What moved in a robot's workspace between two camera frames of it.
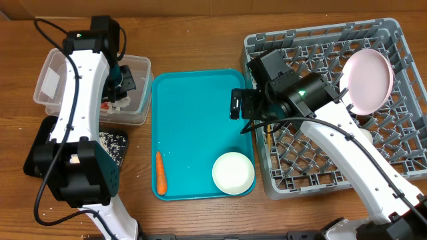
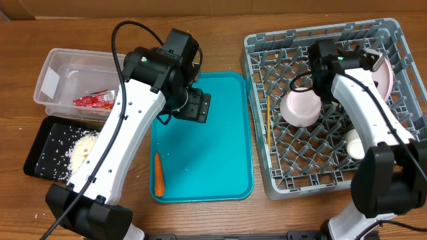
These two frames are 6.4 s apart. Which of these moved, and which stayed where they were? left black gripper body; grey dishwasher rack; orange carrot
Moved: left black gripper body
Stayed: orange carrot; grey dishwasher rack
